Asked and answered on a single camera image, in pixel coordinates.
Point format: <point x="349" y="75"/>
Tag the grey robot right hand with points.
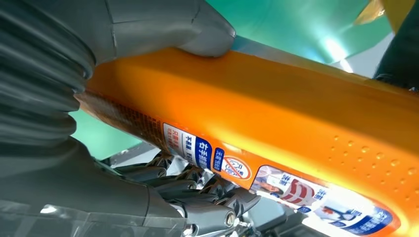
<point x="65" y="189"/>

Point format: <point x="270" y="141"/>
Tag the yellow taped cardboard box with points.
<point x="396" y="13"/>

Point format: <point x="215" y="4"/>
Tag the green table mat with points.
<point x="294" y="23"/>

